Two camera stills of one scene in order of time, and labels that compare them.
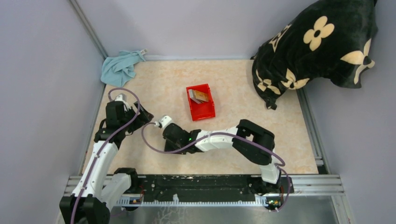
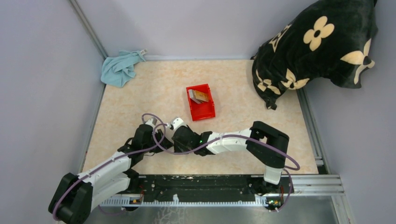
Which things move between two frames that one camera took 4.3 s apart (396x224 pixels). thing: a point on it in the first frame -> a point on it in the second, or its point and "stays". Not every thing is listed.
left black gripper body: x=141 y=118 -> x=161 y=143
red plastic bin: x=205 y=110 stays
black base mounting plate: x=163 y=186 stays
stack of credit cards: x=198 y=97 stays
